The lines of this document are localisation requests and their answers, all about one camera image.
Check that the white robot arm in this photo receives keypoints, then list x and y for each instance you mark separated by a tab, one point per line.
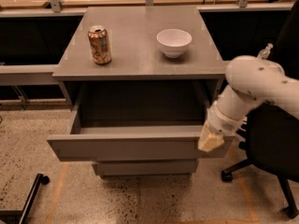
250	82

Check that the grey top drawer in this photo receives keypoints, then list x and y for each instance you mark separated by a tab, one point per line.
135	121

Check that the black office chair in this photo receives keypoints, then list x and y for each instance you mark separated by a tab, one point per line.
272	135

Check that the white ceramic bowl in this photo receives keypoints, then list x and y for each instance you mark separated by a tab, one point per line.
173	42

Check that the black metal floor frame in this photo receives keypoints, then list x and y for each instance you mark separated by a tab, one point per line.
20	216

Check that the grey drawer cabinet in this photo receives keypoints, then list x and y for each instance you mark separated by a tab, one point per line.
135	53

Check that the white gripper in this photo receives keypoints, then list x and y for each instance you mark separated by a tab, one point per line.
221	122

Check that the orange soda can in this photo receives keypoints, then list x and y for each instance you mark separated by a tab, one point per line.
99	42

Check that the clear plastic bottle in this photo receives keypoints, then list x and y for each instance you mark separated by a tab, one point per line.
264	53

